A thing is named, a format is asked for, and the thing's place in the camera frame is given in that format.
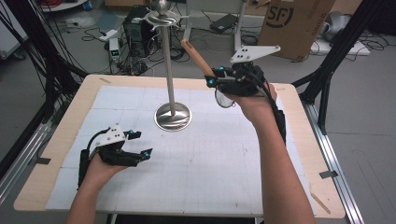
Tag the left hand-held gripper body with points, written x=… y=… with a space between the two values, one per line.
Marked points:
x=118 y=155

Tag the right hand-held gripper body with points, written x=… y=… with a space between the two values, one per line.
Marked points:
x=246 y=81

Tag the steel hook rack stand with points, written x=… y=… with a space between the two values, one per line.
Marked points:
x=168 y=62

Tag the person's left hand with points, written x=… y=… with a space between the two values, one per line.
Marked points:
x=98 y=174

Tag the person's right hand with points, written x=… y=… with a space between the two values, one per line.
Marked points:
x=258 y=107

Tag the white metal stand leg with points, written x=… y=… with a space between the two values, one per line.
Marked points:
x=238 y=34
x=186 y=25

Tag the flat black device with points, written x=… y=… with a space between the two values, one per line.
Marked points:
x=223 y=23

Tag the white grid mat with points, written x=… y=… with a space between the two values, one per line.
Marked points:
x=193 y=174

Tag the brown cardboard box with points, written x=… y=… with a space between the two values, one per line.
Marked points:
x=295 y=25

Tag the black tape piece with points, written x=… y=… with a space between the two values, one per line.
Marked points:
x=43 y=160

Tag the small device with green display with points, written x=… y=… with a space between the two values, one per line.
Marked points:
x=114 y=49

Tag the light wooden table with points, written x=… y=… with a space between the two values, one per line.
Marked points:
x=311 y=146

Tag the black computer tower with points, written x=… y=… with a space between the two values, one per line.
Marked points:
x=137 y=34

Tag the white power strip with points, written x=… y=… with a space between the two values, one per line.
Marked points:
x=108 y=34

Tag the white flat board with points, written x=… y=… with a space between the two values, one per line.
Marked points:
x=358 y=49

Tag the grey tape piece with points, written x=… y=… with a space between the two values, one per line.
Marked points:
x=328 y=174

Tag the tan tape strip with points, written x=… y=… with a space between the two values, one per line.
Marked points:
x=320 y=202

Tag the aluminium rail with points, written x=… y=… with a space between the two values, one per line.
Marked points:
x=336 y=161
x=21 y=155

